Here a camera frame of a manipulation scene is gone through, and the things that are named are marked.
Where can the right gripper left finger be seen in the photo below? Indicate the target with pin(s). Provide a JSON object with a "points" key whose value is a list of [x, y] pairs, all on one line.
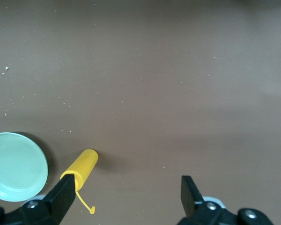
{"points": [[37, 211]]}

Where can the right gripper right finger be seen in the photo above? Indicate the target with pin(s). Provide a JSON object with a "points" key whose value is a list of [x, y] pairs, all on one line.
{"points": [[210, 215]]}

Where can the yellow squeeze bottle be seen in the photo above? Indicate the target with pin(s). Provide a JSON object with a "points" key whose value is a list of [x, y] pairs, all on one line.
{"points": [[83, 167]]}

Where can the pale green plate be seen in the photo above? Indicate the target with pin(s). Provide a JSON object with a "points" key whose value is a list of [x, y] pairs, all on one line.
{"points": [[16, 166]]}

